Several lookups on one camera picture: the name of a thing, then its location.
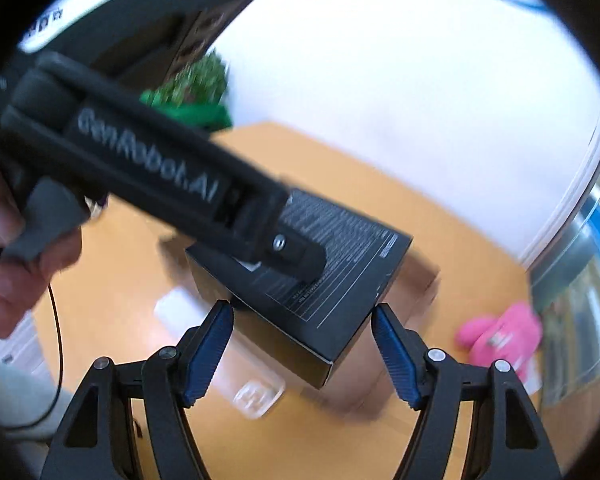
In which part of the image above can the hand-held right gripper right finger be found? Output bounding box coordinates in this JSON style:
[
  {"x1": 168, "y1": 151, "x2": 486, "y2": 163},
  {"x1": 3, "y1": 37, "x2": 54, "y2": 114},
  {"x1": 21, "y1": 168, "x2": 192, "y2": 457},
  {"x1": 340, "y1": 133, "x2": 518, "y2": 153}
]
[{"x1": 372, "y1": 302, "x2": 564, "y2": 480}]

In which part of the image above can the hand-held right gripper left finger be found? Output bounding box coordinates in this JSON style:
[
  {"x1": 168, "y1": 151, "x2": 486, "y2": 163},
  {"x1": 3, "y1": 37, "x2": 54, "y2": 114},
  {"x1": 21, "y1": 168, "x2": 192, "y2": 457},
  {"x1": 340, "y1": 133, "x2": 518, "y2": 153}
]
[{"x1": 40, "y1": 300, "x2": 236, "y2": 480}]

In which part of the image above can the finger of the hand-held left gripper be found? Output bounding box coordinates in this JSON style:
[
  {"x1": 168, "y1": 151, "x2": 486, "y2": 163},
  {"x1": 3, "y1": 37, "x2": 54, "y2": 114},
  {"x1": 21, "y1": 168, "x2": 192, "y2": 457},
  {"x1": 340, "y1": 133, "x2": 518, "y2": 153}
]
[{"x1": 252, "y1": 220, "x2": 327, "y2": 284}]

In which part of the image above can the black printed box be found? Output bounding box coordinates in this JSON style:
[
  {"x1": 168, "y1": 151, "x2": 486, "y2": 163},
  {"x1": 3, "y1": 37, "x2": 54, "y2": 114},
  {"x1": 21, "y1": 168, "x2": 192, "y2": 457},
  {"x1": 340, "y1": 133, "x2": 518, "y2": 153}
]
[{"x1": 185, "y1": 187, "x2": 414, "y2": 391}]

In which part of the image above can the brown cardboard box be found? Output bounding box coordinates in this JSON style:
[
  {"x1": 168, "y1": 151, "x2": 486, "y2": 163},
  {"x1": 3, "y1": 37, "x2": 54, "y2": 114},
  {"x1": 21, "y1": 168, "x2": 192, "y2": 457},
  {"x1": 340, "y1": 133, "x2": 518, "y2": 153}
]
[{"x1": 159, "y1": 232, "x2": 441, "y2": 413}]

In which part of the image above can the wooden desktop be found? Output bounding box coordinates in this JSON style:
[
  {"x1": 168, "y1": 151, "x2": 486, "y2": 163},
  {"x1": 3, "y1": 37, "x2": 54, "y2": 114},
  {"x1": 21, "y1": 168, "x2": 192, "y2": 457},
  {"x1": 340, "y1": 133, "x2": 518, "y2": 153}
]
[{"x1": 30, "y1": 120, "x2": 546, "y2": 480}]

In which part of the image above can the person's left hand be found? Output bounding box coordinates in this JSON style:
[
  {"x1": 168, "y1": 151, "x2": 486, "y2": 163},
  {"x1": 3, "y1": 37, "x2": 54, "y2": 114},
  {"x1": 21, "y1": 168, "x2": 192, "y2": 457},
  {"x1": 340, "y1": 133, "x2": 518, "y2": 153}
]
[{"x1": 0, "y1": 151, "x2": 84, "y2": 341}]

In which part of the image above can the green potted plant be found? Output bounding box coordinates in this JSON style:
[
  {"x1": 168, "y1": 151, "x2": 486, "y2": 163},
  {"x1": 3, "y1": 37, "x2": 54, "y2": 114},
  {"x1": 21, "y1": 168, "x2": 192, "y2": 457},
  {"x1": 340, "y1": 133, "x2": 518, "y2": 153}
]
[{"x1": 140, "y1": 51, "x2": 234, "y2": 134}]

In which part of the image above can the bright pink plush toy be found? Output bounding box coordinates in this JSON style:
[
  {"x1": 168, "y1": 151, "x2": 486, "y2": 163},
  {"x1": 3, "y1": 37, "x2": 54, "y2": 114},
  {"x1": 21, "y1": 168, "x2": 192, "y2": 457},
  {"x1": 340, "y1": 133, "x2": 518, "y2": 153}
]
[{"x1": 455, "y1": 302, "x2": 544, "y2": 377}]

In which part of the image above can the person's grey jacket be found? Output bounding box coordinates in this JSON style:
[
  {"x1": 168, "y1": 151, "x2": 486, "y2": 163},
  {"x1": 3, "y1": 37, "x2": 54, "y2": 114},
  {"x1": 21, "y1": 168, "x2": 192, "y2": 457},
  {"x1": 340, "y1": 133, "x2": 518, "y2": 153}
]
[{"x1": 0, "y1": 355, "x2": 76, "y2": 480}]

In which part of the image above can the black cable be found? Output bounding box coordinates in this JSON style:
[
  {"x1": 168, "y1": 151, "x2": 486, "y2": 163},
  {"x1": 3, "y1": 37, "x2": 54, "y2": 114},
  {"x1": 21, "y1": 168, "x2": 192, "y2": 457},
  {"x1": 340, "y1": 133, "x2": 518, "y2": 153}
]
[{"x1": 0, "y1": 280, "x2": 64, "y2": 431}]

